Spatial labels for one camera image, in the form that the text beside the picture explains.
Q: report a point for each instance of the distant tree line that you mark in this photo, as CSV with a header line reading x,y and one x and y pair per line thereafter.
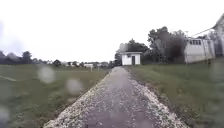
x,y
23,58

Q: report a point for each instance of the small white building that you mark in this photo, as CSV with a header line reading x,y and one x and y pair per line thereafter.
x,y
130,58

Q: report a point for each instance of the grey gravel path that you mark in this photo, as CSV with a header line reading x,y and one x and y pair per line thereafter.
x,y
115,100

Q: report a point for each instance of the green grass verge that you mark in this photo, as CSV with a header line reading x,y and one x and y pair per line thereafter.
x,y
186,86

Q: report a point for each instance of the large white building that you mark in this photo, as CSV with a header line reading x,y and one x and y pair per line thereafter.
x,y
198,50

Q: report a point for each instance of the low white distant building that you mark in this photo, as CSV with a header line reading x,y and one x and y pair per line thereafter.
x,y
88,65

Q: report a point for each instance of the group of dark trees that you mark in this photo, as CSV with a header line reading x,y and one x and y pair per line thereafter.
x,y
160,46

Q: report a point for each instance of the green grass field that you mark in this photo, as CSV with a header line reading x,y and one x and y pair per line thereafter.
x,y
30,90

